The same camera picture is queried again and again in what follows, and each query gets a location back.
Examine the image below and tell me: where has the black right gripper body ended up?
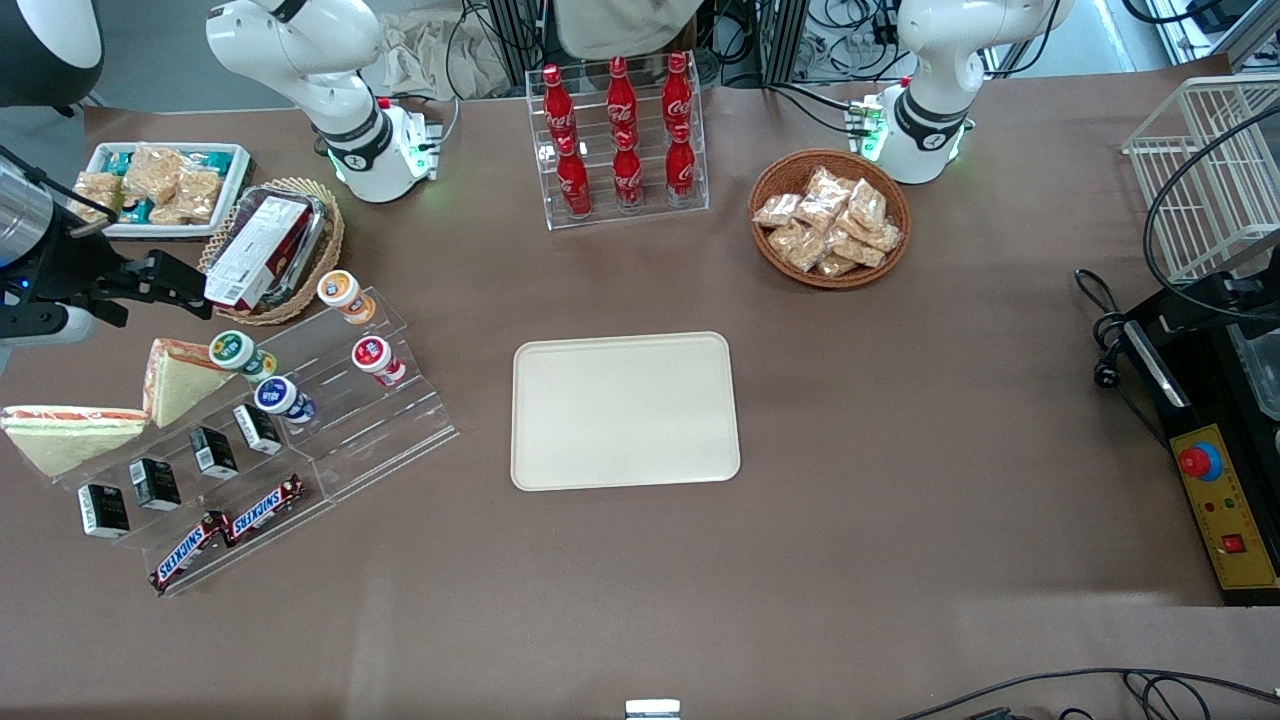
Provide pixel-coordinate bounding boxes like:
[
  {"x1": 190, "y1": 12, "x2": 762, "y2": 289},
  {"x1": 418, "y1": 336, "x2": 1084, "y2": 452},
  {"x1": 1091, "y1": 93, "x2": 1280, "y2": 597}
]
[{"x1": 0, "y1": 230, "x2": 133, "y2": 323}]

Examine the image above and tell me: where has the green lid gum bottle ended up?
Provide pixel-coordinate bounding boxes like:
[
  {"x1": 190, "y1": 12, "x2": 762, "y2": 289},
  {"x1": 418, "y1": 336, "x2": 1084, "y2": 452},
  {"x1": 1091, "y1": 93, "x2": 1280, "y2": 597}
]
[{"x1": 209, "y1": 331, "x2": 279, "y2": 382}]

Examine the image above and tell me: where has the white rectangular snack tray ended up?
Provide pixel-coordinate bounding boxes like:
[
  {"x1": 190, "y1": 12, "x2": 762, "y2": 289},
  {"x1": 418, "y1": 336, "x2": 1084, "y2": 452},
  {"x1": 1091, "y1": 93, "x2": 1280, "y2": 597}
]
[{"x1": 84, "y1": 142, "x2": 254, "y2": 240}]

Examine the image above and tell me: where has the blue lid gum bottle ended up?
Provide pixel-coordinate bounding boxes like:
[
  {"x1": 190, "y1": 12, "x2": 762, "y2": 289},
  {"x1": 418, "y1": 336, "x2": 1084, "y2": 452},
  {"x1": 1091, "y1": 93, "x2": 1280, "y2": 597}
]
[{"x1": 254, "y1": 376, "x2": 317, "y2": 424}]

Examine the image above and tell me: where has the orange lid gum bottle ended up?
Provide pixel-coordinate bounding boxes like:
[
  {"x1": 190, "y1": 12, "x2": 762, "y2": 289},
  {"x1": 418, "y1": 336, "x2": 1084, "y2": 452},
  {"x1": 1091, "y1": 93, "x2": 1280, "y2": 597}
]
[{"x1": 317, "y1": 270, "x2": 378, "y2": 325}]

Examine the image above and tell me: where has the red lid gum bottle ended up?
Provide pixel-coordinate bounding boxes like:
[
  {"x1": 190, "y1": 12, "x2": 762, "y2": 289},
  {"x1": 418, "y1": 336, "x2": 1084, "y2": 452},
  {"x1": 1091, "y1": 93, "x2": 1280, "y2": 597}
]
[{"x1": 351, "y1": 336, "x2": 408, "y2": 388}]

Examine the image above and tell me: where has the beige plastic tray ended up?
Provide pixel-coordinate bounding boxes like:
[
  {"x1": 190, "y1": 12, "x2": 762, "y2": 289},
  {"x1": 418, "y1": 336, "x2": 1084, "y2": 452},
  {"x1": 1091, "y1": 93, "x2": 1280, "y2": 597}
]
[{"x1": 511, "y1": 332, "x2": 742, "y2": 492}]

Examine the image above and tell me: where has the crispy rice snack packet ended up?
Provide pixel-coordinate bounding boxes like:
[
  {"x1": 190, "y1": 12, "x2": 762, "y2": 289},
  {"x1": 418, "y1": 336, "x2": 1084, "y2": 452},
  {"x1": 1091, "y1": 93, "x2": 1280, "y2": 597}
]
[
  {"x1": 122, "y1": 146, "x2": 187, "y2": 201},
  {"x1": 72, "y1": 172, "x2": 126, "y2": 224},
  {"x1": 150, "y1": 168, "x2": 224, "y2": 226}
]

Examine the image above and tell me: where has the triangular sandwich pack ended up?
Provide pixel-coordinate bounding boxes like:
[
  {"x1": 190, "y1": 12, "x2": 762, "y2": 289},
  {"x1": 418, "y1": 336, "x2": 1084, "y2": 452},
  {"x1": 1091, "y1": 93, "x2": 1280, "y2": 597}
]
[
  {"x1": 142, "y1": 338, "x2": 242, "y2": 430},
  {"x1": 0, "y1": 404, "x2": 150, "y2": 479}
]

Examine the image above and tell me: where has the white and red box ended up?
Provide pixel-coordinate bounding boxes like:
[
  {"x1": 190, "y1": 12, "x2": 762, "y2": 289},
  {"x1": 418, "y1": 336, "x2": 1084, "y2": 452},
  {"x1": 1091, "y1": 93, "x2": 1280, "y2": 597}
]
[{"x1": 205, "y1": 195, "x2": 312, "y2": 310}]

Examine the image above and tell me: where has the dark red box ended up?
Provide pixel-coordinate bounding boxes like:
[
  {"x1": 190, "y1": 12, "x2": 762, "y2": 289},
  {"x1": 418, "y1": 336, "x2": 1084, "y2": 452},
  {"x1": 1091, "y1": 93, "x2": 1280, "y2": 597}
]
[{"x1": 238, "y1": 186, "x2": 331, "y2": 293}]

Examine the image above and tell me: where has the small black carton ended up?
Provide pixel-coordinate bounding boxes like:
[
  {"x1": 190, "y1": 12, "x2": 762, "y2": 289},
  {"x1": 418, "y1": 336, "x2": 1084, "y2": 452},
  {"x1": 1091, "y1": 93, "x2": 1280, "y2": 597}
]
[
  {"x1": 129, "y1": 458, "x2": 183, "y2": 512},
  {"x1": 189, "y1": 426, "x2": 240, "y2": 480},
  {"x1": 77, "y1": 484, "x2": 132, "y2": 540},
  {"x1": 232, "y1": 403, "x2": 284, "y2": 457}
]

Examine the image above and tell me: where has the oval wicker basket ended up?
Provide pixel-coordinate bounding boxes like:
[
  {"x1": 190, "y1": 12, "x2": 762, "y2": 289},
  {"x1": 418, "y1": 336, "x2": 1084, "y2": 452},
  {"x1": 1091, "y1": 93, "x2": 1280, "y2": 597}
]
[{"x1": 199, "y1": 178, "x2": 346, "y2": 327}]

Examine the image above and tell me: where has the Snickers chocolate bar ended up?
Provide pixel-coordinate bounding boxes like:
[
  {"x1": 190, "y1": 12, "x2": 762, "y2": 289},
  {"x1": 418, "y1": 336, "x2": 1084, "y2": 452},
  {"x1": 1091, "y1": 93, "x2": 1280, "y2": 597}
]
[
  {"x1": 221, "y1": 474, "x2": 305, "y2": 548},
  {"x1": 149, "y1": 512, "x2": 230, "y2": 594}
]

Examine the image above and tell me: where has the clear acrylic stepped display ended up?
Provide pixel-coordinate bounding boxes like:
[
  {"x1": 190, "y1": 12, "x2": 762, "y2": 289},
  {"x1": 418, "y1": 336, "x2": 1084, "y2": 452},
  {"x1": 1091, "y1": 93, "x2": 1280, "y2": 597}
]
[{"x1": 58, "y1": 284, "x2": 461, "y2": 599}]

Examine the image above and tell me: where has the crumpled white cloth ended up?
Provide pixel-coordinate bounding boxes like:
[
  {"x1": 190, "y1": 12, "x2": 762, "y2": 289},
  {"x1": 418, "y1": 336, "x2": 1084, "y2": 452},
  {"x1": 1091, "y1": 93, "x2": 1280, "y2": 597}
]
[{"x1": 378, "y1": 14, "x2": 509, "y2": 102}]

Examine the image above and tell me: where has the red cola bottle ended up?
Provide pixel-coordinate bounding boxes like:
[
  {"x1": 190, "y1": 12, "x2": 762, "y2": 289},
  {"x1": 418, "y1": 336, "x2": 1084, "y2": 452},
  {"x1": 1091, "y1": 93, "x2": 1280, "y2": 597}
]
[
  {"x1": 606, "y1": 57, "x2": 639, "y2": 137},
  {"x1": 556, "y1": 136, "x2": 592, "y2": 218},
  {"x1": 541, "y1": 65, "x2": 577, "y2": 144},
  {"x1": 612, "y1": 130, "x2": 644, "y2": 211},
  {"x1": 666, "y1": 124, "x2": 698, "y2": 204},
  {"x1": 662, "y1": 53, "x2": 694, "y2": 131}
]

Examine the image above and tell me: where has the beige fabric cover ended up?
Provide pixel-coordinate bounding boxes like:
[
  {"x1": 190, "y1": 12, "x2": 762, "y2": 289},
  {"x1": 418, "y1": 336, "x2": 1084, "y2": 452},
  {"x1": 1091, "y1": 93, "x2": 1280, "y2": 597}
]
[{"x1": 553, "y1": 0, "x2": 704, "y2": 61}]

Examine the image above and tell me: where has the clear acrylic bottle rack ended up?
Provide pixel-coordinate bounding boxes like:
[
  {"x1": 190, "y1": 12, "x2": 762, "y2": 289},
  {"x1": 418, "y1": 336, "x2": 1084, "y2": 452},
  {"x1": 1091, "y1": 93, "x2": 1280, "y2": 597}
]
[{"x1": 526, "y1": 52, "x2": 711, "y2": 232}]

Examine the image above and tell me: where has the round wicker basket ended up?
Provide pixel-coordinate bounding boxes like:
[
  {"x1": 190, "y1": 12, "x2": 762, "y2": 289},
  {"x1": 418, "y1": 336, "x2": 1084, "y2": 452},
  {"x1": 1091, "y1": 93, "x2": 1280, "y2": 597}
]
[{"x1": 749, "y1": 150, "x2": 912, "y2": 290}]

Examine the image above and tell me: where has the black and yellow control box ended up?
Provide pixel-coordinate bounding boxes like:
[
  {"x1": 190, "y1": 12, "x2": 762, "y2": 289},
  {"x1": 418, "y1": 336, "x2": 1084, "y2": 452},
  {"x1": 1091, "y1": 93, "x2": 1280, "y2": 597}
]
[{"x1": 1118, "y1": 272, "x2": 1280, "y2": 607}]

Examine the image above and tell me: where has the red emergency stop button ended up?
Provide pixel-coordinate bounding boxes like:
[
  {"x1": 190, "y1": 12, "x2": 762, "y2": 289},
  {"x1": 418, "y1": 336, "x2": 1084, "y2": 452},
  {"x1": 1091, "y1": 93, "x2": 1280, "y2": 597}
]
[{"x1": 1177, "y1": 442, "x2": 1224, "y2": 484}]

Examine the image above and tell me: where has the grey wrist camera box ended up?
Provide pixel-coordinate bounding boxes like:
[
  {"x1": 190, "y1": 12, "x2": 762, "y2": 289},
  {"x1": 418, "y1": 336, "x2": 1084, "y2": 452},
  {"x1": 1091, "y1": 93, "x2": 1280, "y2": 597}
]
[{"x1": 0, "y1": 304, "x2": 98, "y2": 347}]

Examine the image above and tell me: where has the aluminium frame post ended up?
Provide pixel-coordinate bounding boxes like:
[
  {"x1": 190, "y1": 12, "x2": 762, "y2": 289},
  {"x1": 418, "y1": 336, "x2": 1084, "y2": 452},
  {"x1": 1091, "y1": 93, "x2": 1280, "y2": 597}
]
[{"x1": 760, "y1": 0, "x2": 813, "y2": 87}]

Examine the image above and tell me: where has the black power cable with plug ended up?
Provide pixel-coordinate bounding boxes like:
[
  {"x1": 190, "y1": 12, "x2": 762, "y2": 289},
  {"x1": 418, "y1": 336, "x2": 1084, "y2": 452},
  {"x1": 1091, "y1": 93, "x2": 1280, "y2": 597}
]
[{"x1": 1074, "y1": 267, "x2": 1171, "y2": 451}]

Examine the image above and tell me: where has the thick black looped cable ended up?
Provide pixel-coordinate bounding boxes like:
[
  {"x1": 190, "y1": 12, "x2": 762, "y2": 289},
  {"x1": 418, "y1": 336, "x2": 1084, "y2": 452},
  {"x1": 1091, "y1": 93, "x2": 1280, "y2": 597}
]
[{"x1": 1143, "y1": 100, "x2": 1280, "y2": 323}]

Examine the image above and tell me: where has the thin black floor cable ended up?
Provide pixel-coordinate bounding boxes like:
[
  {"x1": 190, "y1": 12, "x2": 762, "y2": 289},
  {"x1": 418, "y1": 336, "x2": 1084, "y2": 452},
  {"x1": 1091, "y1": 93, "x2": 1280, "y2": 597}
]
[{"x1": 898, "y1": 667, "x2": 1280, "y2": 720}]

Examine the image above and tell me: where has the white wire basket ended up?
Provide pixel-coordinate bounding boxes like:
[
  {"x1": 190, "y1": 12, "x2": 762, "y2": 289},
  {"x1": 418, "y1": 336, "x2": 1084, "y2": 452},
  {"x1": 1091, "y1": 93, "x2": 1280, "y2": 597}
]
[{"x1": 1121, "y1": 74, "x2": 1280, "y2": 287}]

